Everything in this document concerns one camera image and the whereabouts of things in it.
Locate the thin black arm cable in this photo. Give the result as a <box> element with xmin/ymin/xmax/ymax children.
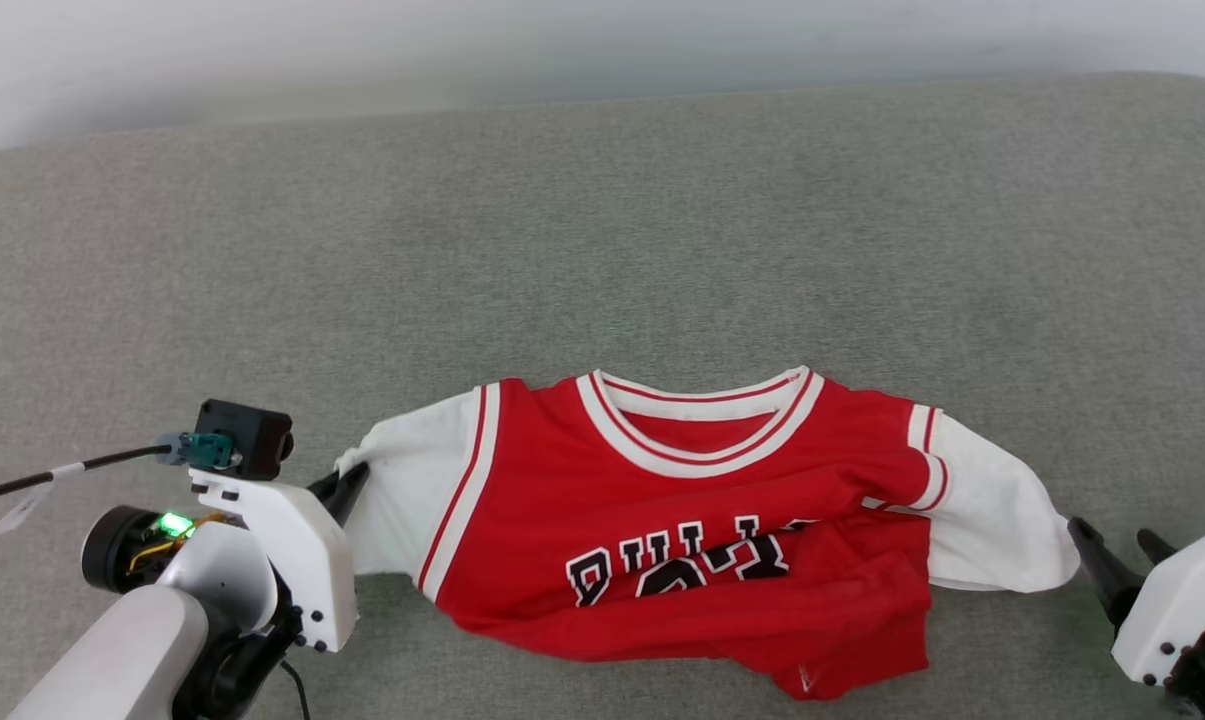
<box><xmin>279</xmin><ymin>658</ymin><xmax>314</xmax><ymax>720</ymax></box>

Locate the teal cable connector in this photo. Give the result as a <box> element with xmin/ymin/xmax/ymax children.
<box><xmin>156</xmin><ymin>430</ymin><xmax>244</xmax><ymax>472</ymax></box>

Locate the thick black camera cable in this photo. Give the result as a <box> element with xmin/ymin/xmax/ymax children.
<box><xmin>0</xmin><ymin>445</ymin><xmax>175</xmax><ymax>511</ymax></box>

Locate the white paper cable tag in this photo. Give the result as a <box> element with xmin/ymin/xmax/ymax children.
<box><xmin>0</xmin><ymin>462</ymin><xmax>84</xmax><ymax>539</ymax></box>

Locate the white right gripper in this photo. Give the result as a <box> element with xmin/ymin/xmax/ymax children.
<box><xmin>1066</xmin><ymin>515</ymin><xmax>1205</xmax><ymax>687</ymax></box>

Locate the red and white basketball jersey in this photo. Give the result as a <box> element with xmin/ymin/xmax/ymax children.
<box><xmin>334</xmin><ymin>365</ymin><xmax>1081</xmax><ymax>701</ymax></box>

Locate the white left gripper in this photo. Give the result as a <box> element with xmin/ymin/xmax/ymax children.
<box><xmin>190</xmin><ymin>461</ymin><xmax>372</xmax><ymax>654</ymax></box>

